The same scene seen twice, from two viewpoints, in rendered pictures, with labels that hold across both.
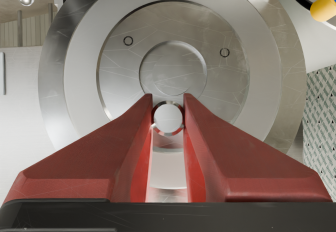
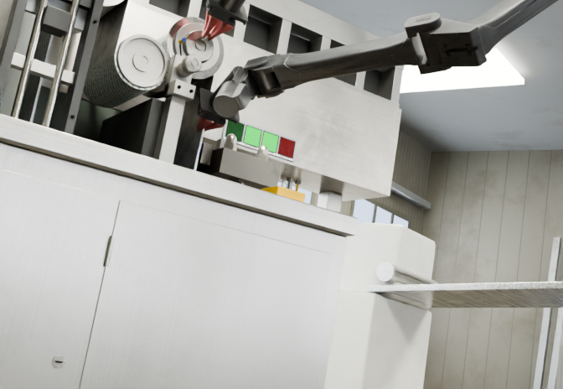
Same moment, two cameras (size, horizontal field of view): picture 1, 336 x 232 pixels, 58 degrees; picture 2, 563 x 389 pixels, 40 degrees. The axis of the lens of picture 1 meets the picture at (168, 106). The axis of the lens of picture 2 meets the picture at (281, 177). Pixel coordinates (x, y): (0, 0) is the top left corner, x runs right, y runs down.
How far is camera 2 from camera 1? 1.71 m
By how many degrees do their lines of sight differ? 34
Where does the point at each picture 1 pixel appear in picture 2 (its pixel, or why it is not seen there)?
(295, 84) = (171, 35)
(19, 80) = not seen: hidden behind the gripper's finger
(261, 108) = (182, 33)
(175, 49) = (197, 50)
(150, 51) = (202, 52)
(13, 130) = not seen: hidden behind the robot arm
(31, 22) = not seen: outside the picture
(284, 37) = (170, 46)
